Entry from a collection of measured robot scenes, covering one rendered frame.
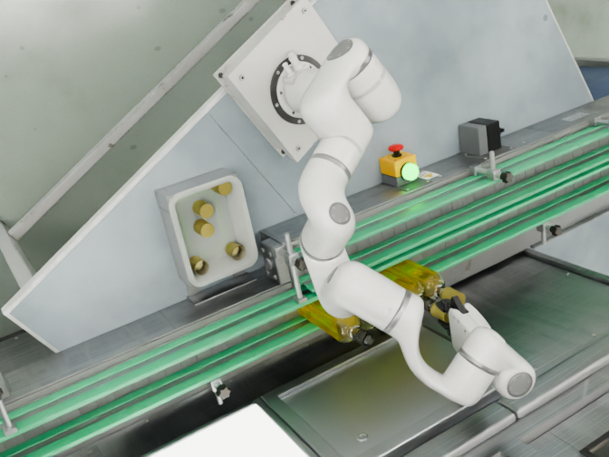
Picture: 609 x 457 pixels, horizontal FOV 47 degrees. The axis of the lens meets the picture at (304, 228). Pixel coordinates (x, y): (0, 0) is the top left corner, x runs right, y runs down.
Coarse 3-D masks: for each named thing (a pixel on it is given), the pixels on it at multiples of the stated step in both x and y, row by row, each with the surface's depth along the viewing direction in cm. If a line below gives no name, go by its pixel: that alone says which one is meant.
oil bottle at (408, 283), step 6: (384, 270) 167; (390, 270) 167; (384, 276) 165; (390, 276) 164; (396, 276) 164; (402, 276) 163; (396, 282) 161; (402, 282) 160; (408, 282) 160; (414, 282) 159; (408, 288) 157; (414, 288) 157; (420, 288) 157
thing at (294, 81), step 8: (288, 56) 153; (296, 56) 154; (296, 64) 154; (304, 64) 155; (312, 64) 159; (288, 72) 154; (296, 72) 154; (304, 72) 153; (312, 72) 150; (280, 80) 156; (288, 80) 154; (296, 80) 153; (304, 80) 150; (312, 80) 148; (280, 88) 156; (288, 88) 155; (296, 88) 152; (304, 88) 150; (280, 96) 156; (288, 96) 156; (296, 96) 153; (280, 104) 157; (288, 104) 158; (296, 104) 155; (288, 112) 158; (296, 112) 160
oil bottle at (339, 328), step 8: (312, 304) 159; (320, 304) 158; (304, 312) 163; (312, 312) 159; (320, 312) 156; (312, 320) 161; (320, 320) 157; (328, 320) 153; (336, 320) 150; (344, 320) 150; (352, 320) 150; (360, 320) 151; (328, 328) 155; (336, 328) 151; (344, 328) 149; (336, 336) 152; (344, 336) 150
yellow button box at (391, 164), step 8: (400, 152) 183; (408, 152) 183; (384, 160) 182; (392, 160) 179; (400, 160) 179; (408, 160) 180; (384, 168) 183; (392, 168) 180; (400, 168) 180; (384, 176) 184; (392, 176) 181; (400, 176) 180; (392, 184) 182; (400, 184) 181
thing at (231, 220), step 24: (192, 192) 151; (216, 192) 162; (240, 192) 157; (192, 216) 160; (216, 216) 163; (240, 216) 161; (192, 240) 161; (216, 240) 164; (240, 240) 166; (216, 264) 164; (240, 264) 162
